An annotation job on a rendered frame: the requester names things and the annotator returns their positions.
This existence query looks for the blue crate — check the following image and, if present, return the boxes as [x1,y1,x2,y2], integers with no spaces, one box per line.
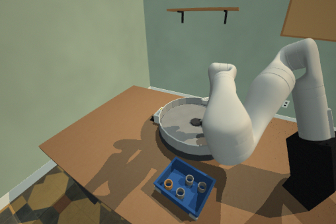
[153,157,214,220]

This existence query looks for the grey metal sleeve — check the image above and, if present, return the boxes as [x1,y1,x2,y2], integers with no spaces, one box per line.
[176,188,185,200]
[185,175,194,186]
[198,182,206,193]

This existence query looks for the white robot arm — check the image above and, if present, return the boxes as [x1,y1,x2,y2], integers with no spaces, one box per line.
[201,38,335,166]

